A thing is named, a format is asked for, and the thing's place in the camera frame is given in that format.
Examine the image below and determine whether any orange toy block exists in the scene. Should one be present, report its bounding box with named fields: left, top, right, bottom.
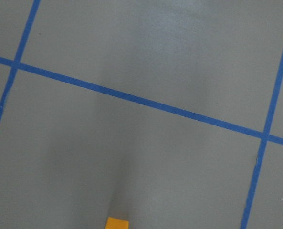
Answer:
left=105, top=217, right=129, bottom=229

